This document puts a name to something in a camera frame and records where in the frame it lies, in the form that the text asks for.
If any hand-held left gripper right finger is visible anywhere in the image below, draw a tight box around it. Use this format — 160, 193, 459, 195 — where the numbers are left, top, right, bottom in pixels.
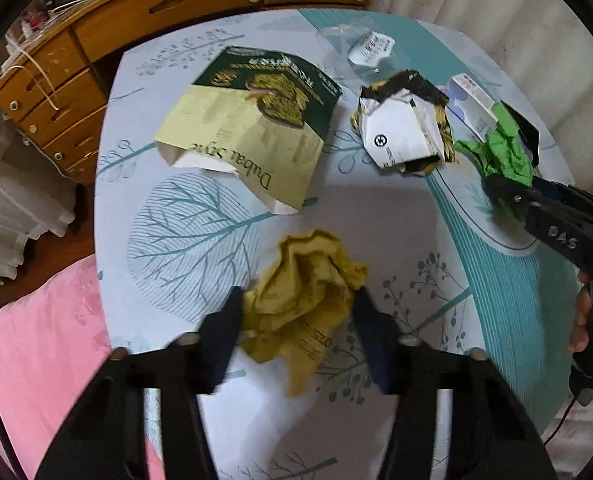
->
351, 287, 542, 480

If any crumpled black white packet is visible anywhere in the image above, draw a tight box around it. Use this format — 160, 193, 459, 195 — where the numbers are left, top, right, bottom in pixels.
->
351, 71, 458, 177

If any cream leaf print curtain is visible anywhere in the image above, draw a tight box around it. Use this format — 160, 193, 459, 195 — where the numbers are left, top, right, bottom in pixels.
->
371, 0, 593, 136

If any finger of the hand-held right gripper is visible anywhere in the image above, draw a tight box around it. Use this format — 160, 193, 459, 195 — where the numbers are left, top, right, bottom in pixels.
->
483, 174, 532, 221
530, 177, 593, 216

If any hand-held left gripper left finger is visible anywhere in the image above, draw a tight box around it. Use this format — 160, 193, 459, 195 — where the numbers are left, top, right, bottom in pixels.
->
36, 287, 244, 480

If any wooden desk with drawers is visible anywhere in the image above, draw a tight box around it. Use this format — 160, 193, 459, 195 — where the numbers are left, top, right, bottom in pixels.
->
0, 0, 382, 186

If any green cream paper bag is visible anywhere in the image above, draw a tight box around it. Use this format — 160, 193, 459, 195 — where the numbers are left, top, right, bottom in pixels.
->
155, 46, 342, 216

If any pink fluffy blanket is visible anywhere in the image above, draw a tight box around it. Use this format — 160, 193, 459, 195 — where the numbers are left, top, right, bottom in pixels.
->
0, 255, 167, 480

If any small white blue box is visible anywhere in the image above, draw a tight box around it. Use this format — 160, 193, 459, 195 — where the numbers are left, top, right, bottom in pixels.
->
450, 74, 498, 136

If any clear plastic wrapper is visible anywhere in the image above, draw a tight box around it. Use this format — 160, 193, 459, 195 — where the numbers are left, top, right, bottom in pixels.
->
316, 17, 397, 79

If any white lace cover cloth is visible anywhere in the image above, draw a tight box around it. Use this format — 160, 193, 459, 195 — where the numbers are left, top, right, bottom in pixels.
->
0, 85, 77, 291

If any black flat packet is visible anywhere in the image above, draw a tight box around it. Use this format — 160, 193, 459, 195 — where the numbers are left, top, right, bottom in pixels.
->
499, 102, 540, 166

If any white cable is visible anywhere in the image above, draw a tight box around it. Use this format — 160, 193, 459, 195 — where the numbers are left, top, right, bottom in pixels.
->
6, 42, 63, 112

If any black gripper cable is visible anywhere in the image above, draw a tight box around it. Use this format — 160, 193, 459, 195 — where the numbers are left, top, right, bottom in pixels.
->
541, 394, 578, 447

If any green paper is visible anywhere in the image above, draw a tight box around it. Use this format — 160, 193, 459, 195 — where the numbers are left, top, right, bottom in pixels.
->
453, 102, 534, 221

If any light blue patterned tablecloth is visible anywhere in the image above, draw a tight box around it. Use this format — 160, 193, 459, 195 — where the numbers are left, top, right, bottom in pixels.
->
94, 7, 577, 480

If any person's right hand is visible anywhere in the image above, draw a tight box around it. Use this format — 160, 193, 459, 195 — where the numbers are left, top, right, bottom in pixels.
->
569, 270, 593, 356

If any yellow paper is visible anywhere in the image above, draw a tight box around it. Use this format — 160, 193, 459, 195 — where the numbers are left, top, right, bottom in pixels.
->
239, 229, 369, 398

